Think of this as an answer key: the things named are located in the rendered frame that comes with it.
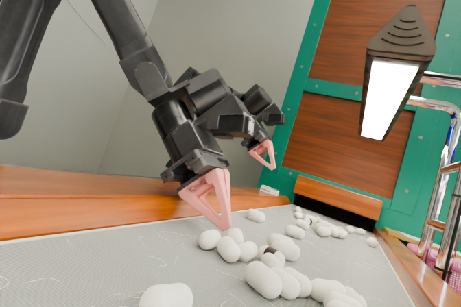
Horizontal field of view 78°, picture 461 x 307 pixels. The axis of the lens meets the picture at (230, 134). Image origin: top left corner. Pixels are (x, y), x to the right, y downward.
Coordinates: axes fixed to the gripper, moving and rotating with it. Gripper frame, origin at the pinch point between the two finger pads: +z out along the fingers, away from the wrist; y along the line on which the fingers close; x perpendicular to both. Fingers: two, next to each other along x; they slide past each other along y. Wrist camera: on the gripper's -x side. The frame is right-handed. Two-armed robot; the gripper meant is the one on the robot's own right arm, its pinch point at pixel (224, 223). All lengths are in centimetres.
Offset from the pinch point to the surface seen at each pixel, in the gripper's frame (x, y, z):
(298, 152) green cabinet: -9, 83, -20
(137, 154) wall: 115, 166, -115
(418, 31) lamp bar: -34.7, 3.6, -8.1
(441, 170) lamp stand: -35, 40, 10
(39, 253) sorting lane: 4.0, -22.1, -1.9
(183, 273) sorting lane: -0.8, -14.4, 3.7
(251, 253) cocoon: -3.6, -5.8, 5.0
